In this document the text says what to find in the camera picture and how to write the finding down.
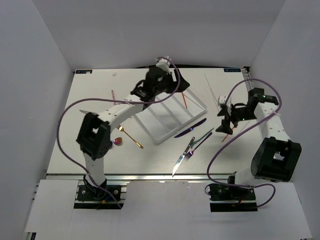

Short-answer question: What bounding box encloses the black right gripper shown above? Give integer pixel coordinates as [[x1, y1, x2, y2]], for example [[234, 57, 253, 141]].
[[215, 103, 257, 135]]

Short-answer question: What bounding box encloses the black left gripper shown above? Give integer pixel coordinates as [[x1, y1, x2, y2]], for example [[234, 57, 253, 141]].
[[153, 69, 189, 96]]

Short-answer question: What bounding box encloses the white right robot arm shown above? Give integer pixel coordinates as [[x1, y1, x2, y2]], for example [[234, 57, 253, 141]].
[[217, 88, 302, 200]]

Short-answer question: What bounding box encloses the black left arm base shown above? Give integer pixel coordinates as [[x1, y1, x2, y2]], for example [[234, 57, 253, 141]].
[[73, 176, 125, 210]]

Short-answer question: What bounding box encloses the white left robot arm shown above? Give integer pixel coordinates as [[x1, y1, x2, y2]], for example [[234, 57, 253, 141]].
[[76, 62, 190, 200]]

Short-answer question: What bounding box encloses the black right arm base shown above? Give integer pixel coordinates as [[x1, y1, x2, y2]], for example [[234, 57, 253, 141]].
[[204, 183, 258, 213]]

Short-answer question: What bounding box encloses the teal plastic fork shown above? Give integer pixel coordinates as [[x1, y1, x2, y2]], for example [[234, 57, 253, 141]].
[[192, 127, 215, 145]]

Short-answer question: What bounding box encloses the iridescent blue knife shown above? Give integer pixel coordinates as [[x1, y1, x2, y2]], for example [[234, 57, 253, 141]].
[[174, 118, 207, 138]]

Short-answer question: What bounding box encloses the white divided cutlery tray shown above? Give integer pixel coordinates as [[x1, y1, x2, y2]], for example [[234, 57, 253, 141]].
[[134, 92, 207, 145]]

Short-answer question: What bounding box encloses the right blue table sticker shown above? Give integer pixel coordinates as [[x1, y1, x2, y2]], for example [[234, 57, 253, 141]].
[[223, 68, 242, 73]]

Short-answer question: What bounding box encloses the blue table sticker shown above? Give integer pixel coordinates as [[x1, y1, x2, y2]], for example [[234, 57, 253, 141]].
[[75, 69, 93, 74], [223, 68, 242, 73]]

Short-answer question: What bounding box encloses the iridescent purple fork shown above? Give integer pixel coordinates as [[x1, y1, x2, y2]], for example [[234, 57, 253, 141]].
[[185, 132, 213, 160]]

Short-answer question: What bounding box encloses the gold fork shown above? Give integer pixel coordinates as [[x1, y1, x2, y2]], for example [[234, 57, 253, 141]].
[[117, 125, 144, 149]]

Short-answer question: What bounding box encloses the left blue table sticker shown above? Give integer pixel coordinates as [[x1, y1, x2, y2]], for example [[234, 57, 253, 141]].
[[75, 69, 93, 74]]

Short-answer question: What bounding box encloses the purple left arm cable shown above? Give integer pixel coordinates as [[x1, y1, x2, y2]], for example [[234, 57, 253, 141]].
[[56, 56, 182, 210]]

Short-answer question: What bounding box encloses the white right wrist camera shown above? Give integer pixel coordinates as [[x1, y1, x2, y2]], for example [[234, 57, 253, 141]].
[[217, 95, 229, 108]]

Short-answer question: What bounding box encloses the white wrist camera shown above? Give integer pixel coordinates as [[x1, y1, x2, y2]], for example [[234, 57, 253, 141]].
[[155, 56, 171, 74], [217, 95, 229, 108]]

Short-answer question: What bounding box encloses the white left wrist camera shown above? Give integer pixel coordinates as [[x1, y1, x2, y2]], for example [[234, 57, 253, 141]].
[[155, 56, 171, 74]]

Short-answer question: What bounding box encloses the pink-handled steel spoon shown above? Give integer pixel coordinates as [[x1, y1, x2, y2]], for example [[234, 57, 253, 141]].
[[111, 89, 117, 105]]

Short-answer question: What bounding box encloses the iridescent blue-handled spoon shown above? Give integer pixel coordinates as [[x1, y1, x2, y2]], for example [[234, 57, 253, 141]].
[[112, 137, 123, 146]]

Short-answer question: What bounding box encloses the aluminium table rail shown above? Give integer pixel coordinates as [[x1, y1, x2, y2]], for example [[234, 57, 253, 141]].
[[46, 173, 236, 183]]

